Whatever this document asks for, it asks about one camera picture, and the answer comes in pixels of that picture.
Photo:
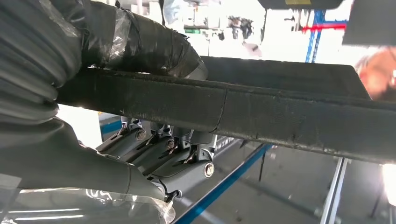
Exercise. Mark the white car with red stripe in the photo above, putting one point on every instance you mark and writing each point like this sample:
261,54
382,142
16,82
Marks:
325,28

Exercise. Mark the grey box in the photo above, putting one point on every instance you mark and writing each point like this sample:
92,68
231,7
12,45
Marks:
371,24

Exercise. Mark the blue metal shelf rack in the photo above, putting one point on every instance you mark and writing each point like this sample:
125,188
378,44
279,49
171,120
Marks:
314,40

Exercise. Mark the black case with yellow label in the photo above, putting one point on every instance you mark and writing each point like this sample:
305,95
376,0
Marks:
272,3

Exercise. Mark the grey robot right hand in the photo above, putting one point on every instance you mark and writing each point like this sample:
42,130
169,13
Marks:
62,173

